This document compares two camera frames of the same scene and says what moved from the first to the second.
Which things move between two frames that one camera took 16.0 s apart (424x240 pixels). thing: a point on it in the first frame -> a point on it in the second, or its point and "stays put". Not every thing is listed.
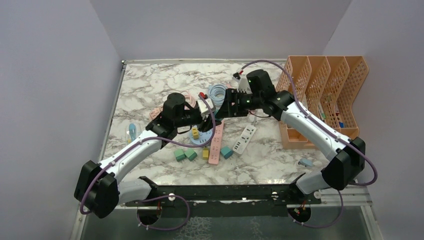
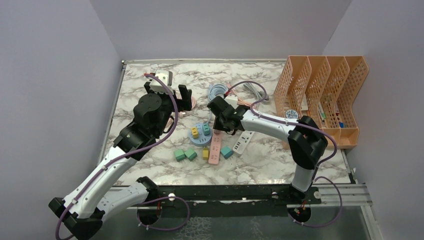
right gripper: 227,109 -> 217,126
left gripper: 207,125 -> 184,104
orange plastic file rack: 327,84 stays put
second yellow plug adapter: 205,153 stays put
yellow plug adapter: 195,133 stays put
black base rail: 228,200 stays put
